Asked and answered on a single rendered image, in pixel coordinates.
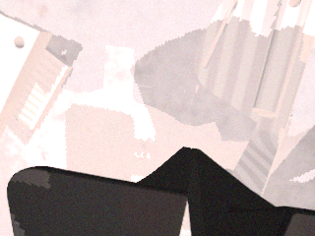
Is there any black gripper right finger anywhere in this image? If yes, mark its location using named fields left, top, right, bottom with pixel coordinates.
left=188, top=148, right=315, bottom=236

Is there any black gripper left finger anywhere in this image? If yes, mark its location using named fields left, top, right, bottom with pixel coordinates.
left=6, top=147, right=193, bottom=236

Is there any white housing plate with two holes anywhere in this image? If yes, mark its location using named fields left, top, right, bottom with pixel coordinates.
left=0, top=12, right=54, bottom=138

